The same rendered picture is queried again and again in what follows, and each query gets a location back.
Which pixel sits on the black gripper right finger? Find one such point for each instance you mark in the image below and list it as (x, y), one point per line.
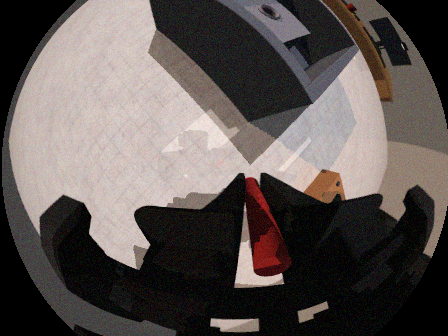
(306, 223)

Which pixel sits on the red peg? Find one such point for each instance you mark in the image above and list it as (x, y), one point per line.
(269, 254)

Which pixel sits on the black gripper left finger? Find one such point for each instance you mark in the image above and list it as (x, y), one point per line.
(219, 225)

